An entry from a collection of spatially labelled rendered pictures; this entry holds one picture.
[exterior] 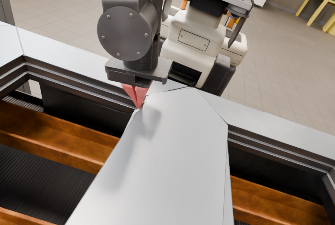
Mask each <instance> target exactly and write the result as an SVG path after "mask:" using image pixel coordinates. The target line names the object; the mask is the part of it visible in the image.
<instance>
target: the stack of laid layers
mask: <svg viewBox="0 0 335 225"><path fill-rule="evenodd" d="M28 79H31V80H34V81H37V82H40V83H43V84H46V85H49V86H52V87H55V88H58V89H61V90H64V91H67V92H70V93H73V94H76V95H79V96H81V97H84V98H87V99H90V100H93V101H96V102H99V103H102V104H105V105H108V106H111V107H114V108H117V109H120V110H123V111H126V112H129V113H132V116H131V118H130V120H129V122H128V124H127V126H126V128H125V131H126V129H127V127H128V126H129V124H130V123H131V121H132V120H133V118H134V117H135V115H136V113H137V112H138V110H139V109H138V108H137V107H136V106H135V104H134V102H133V100H132V99H131V97H130V96H129V95H128V94H127V93H126V91H125V90H124V89H122V88H119V87H116V86H113V85H110V84H107V83H104V82H101V81H99V80H96V79H93V78H90V77H87V76H84V75H81V74H78V73H75V72H72V71H69V70H66V69H63V68H60V67H57V66H54V65H51V64H48V63H46V62H43V61H40V60H37V59H34V58H31V57H28V56H25V55H22V56H20V57H18V58H16V59H15V60H13V61H11V62H9V63H7V64H6V65H4V66H2V67H0V99H1V98H3V97H4V96H5V95H7V94H8V93H10V92H11V91H12V90H14V89H15V88H17V87H18V86H20V85H21V84H22V83H24V82H25V81H27V80H28ZM225 123H226V122H225ZM226 124H227V123H226ZM227 125H228V140H227V146H231V147H234V148H237V149H240V150H243V151H246V152H249V153H252V154H255V155H258V156H261V157H264V158H267V159H270V160H273V161H276V162H279V163H282V164H285V165H288V166H291V167H294V168H297V169H300V170H302V171H305V172H308V173H311V174H314V175H317V176H320V177H321V179H322V181H323V183H324V185H325V187H326V189H327V191H328V193H329V195H330V197H331V199H332V202H333V204H334V206H335V160H332V159H329V158H326V157H323V156H320V155H317V154H314V153H311V152H308V151H305V150H302V149H299V148H296V147H293V146H291V145H288V144H285V143H282V142H279V141H276V140H273V139H270V138H267V137H264V136H261V135H258V134H255V133H252V132H249V131H246V130H243V129H240V128H238V127H235V126H232V125H229V124H227ZM125 131H124V132H125ZM223 225H234V216H233V204H232V192H231V179H230V167H229V155H228V148H227V158H226V178H225V199H224V219H223Z"/></svg>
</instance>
